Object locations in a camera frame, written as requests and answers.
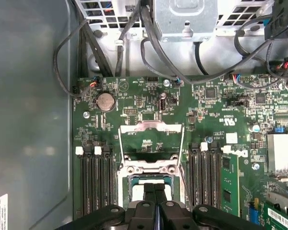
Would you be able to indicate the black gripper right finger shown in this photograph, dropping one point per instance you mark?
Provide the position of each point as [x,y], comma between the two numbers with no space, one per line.
[175,215]

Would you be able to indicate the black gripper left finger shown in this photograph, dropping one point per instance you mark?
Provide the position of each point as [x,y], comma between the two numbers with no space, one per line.
[140,215]

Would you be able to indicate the metal CPU socket cover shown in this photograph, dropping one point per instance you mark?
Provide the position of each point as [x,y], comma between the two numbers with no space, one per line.
[151,125]

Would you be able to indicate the black RAM slot white clips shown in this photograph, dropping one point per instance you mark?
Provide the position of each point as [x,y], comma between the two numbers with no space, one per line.
[204,179]
[82,182]
[101,182]

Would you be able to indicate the CPU socket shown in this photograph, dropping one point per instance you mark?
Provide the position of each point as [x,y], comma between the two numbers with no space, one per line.
[148,169]

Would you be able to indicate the blue expansion slot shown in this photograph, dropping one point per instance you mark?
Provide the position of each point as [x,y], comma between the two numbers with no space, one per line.
[254,210]

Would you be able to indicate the green RAM stick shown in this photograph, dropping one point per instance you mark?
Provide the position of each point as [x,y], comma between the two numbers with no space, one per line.
[230,182]

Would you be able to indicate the silver board screw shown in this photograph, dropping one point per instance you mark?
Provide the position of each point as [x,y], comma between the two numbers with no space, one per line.
[86,114]
[166,82]
[255,166]

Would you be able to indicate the green motherboard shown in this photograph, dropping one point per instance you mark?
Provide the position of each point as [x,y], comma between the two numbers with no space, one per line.
[206,119]

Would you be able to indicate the graphics card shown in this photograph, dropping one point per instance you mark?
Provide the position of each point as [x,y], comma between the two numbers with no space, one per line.
[278,215]

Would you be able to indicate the internal USB port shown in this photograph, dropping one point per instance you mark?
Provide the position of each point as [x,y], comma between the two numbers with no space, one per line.
[163,103]

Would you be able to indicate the silver coin cell battery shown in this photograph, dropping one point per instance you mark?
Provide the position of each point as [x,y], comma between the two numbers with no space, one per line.
[105,101]

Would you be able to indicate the silver chipset heat sink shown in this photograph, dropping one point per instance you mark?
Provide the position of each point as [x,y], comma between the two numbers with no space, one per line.
[283,153]

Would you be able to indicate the black and grey PC case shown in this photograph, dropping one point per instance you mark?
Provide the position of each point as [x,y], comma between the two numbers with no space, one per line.
[26,95]

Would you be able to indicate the grey metal disk bay cage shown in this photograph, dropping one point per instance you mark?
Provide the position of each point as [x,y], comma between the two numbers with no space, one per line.
[182,24]

